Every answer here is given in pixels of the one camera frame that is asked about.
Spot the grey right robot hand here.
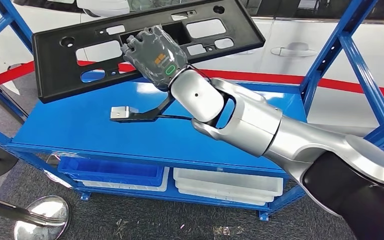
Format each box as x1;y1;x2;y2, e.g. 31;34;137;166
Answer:
120;24;190;93

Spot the black plastic plate part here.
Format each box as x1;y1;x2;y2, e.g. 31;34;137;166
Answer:
31;0;266;104

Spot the large blue metal shelf rack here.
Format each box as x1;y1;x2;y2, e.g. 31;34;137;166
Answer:
0;0;384;222

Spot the large blue plastic bin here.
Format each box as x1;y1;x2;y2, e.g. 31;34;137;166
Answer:
57;156;165;187

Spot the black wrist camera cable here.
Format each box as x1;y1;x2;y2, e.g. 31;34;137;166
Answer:
158;113;196;122

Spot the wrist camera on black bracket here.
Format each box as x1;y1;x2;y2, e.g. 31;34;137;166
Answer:
109;94;176;124

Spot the chrome stanchion post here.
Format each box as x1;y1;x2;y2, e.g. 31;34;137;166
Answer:
0;193;70;240
0;68;29;124

